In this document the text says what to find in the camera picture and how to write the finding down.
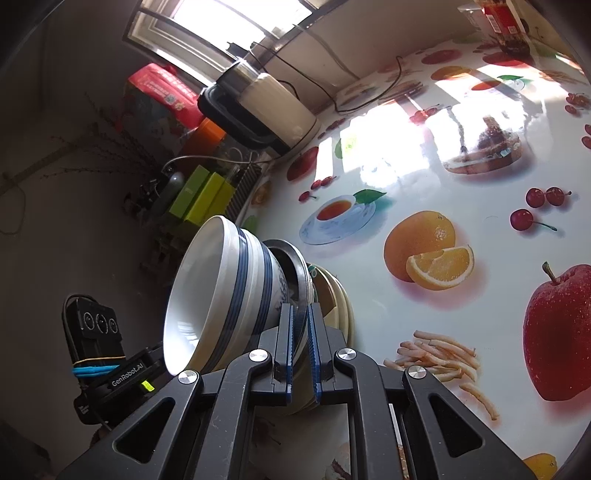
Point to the grey ribbed tray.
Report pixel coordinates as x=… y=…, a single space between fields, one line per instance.
x=244 y=184

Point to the red-label sauce jar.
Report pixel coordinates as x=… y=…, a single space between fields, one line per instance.
x=503 y=23

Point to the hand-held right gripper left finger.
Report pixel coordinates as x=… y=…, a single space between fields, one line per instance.
x=287 y=360

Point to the dark green round object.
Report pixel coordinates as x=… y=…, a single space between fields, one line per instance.
x=171 y=187

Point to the red plastic bag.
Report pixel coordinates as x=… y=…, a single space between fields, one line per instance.
x=161 y=90

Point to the large white blue-banded bowl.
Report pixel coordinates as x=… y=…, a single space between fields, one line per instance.
x=256 y=277

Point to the orange box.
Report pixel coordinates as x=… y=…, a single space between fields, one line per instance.
x=210 y=134

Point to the white electric kettle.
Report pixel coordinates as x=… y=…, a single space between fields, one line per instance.
x=272 y=101

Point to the dry twig bouquet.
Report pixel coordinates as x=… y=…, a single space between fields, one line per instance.
x=115 y=134

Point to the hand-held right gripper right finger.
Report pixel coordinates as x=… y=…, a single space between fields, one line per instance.
x=316 y=360

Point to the window with metal bars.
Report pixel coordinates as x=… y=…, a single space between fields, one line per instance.
x=138 y=32

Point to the small white blue-banded bowl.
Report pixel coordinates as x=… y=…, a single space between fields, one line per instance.
x=203 y=295

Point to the stainless steel bowl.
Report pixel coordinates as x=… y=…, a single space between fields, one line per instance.
x=298 y=272

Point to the clear glass container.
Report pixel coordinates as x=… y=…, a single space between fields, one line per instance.
x=471 y=16

